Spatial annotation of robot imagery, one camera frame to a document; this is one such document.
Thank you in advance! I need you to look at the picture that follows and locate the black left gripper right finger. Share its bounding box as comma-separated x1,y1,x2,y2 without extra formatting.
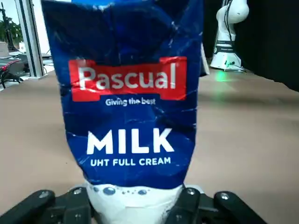
167,185,269,224

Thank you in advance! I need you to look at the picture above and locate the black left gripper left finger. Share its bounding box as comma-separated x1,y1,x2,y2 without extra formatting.
0,185,94,224

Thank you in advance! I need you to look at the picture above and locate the blue white milk carton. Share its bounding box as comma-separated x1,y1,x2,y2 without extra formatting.
41,0,210,224

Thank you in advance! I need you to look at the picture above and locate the green plant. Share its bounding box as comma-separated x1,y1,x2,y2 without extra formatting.
0,16,23,51

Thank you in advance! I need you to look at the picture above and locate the black curtain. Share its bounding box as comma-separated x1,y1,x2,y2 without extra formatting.
203,0,299,92

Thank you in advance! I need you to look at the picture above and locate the aluminium frame post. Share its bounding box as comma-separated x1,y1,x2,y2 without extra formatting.
15,0,45,79

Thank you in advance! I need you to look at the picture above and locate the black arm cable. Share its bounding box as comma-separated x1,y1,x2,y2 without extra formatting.
221,0,234,42

